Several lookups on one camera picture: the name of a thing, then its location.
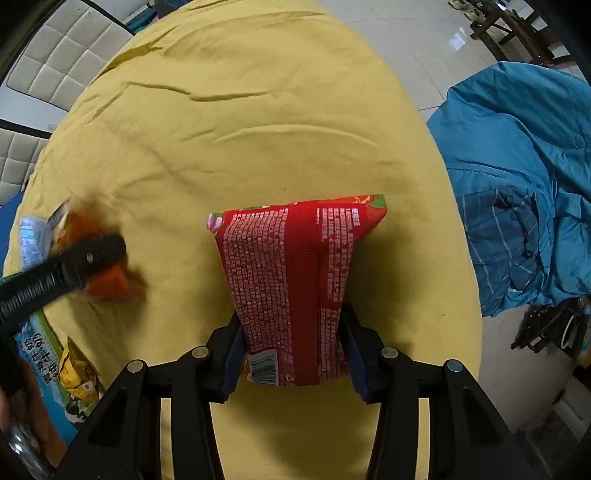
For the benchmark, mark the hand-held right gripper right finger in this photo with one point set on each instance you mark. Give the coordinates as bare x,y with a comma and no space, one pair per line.
356,364

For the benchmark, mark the black folding stand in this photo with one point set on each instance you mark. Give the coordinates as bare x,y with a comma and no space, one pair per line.
551,325

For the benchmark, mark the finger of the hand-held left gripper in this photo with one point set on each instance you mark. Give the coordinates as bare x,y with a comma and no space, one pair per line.
78,263

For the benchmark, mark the light blue snack bag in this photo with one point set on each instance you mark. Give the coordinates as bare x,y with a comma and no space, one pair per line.
32,240

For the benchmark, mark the wooden chair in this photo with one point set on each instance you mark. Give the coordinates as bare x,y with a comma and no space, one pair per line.
512,25

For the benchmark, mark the yellow bed sheet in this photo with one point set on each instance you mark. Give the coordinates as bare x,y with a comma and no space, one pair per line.
258,138

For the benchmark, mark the blue quilt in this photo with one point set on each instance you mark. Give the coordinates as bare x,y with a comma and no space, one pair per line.
521,194

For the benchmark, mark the blue and green box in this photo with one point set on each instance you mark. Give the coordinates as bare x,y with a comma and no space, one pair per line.
39,364

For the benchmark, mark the yellow snack bag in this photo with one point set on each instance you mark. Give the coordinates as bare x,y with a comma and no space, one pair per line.
81,376

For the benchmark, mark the white tufted headboard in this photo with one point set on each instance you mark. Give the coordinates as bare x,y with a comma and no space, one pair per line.
51,74

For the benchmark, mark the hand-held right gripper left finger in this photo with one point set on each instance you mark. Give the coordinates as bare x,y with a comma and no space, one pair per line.
233,364

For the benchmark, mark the orange snack bag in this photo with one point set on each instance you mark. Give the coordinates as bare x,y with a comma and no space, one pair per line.
108,281

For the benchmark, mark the red snack bag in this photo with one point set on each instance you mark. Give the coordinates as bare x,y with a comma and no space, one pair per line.
295,286

